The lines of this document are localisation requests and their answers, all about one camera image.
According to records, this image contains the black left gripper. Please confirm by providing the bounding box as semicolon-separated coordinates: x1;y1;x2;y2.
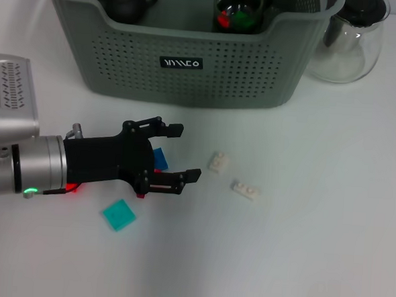
60;110;206;198

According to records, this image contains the white two-stud plate brick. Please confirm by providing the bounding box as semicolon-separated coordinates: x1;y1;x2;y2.
207;151;232;175
229;179;262;202

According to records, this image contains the green notched brick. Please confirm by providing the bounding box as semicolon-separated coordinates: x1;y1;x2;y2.
232;9;255;30

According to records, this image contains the grey perforated storage bin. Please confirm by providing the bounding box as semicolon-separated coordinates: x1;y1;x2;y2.
31;0;346;117

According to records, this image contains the blue square plate brick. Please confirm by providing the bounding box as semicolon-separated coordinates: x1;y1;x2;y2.
152;147;170;171

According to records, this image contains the teal square plate brick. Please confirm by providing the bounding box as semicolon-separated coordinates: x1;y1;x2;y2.
99;197;138;234

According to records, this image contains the silver wrist connector stub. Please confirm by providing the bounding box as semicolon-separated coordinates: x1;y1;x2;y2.
65;122;85;141

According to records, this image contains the glass carafe with black lid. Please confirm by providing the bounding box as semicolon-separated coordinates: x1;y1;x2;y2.
302;0;391;87

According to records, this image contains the black cable with silver plug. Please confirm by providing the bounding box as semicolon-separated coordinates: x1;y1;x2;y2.
23;184;67;202

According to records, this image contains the black round pot with handle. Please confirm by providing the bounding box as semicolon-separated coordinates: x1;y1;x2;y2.
99;0;159;26

